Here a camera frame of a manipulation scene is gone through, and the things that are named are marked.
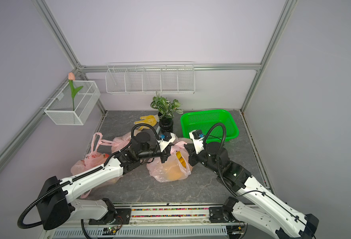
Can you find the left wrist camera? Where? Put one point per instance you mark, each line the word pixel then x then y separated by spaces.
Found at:
pixel 165 139

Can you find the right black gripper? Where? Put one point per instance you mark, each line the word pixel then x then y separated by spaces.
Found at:
pixel 193 155

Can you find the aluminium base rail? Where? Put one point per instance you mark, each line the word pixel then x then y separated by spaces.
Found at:
pixel 229 220

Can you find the pink artificial tulip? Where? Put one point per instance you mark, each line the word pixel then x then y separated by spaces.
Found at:
pixel 74 90

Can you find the pale yellow banana bunch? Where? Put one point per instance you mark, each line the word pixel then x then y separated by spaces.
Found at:
pixel 181 159

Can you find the white wire side basket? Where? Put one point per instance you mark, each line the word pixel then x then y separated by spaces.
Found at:
pixel 60 109

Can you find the pink strawberry plastic bag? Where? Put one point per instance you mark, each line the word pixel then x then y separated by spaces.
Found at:
pixel 171 170

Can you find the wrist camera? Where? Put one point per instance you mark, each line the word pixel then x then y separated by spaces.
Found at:
pixel 165 139
pixel 197 137

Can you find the potted plant black vase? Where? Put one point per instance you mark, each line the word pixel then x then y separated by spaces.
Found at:
pixel 166 110

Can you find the white wire wall shelf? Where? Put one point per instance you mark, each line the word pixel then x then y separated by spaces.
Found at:
pixel 150 77

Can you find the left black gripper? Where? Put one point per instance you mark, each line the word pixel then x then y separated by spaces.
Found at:
pixel 165 153

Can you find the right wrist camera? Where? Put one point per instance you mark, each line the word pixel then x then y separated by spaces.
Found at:
pixel 197 137

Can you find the green plastic basket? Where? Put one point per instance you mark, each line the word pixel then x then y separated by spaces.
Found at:
pixel 204 120

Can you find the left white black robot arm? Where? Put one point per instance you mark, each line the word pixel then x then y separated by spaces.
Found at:
pixel 55 203

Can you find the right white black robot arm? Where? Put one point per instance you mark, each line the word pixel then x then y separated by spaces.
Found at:
pixel 250 201

